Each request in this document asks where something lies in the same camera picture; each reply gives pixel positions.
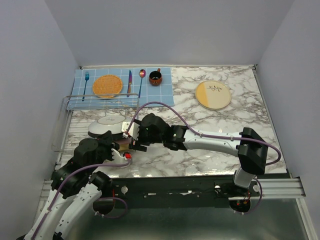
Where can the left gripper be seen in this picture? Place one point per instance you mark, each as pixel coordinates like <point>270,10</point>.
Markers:
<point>109,144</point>

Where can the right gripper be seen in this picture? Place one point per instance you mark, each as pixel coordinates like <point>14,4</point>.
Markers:
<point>135,145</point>

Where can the white ceramic plate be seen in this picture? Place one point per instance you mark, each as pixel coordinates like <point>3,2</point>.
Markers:
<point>104,124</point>

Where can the cream and yellow plate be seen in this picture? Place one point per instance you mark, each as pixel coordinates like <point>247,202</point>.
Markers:
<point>213,95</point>

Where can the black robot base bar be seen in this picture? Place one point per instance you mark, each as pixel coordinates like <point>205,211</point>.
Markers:
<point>216,191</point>

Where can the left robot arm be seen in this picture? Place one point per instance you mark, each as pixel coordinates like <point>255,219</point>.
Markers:
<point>67,182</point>

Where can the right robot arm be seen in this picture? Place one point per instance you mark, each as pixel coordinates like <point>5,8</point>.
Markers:
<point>247,145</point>

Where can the yellow plate in rack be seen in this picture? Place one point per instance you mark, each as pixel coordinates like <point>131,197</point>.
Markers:
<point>124,147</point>

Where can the iridescent rainbow knife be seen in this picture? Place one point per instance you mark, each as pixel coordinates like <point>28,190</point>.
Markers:
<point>129,83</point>

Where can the blue checked placemat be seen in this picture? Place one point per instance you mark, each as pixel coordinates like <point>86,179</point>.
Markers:
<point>162,93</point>

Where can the orange and black mug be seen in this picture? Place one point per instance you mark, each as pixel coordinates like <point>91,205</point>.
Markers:
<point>155,77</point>

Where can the woven wicker round trivet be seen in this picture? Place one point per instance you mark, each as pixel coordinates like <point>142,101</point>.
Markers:
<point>107,86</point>

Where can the iridescent rainbow spoon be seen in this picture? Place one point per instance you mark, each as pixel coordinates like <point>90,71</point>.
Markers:
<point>142,74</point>

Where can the blue metal fork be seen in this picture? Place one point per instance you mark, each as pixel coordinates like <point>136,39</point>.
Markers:
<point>87,77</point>

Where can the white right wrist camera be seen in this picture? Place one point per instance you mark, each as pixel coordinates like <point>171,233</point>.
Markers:
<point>130,132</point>

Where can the steel wire dish rack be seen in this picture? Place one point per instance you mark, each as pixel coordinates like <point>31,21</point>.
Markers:
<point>72,104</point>

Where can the aluminium frame rail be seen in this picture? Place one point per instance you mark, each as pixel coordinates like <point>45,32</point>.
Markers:
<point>271,186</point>

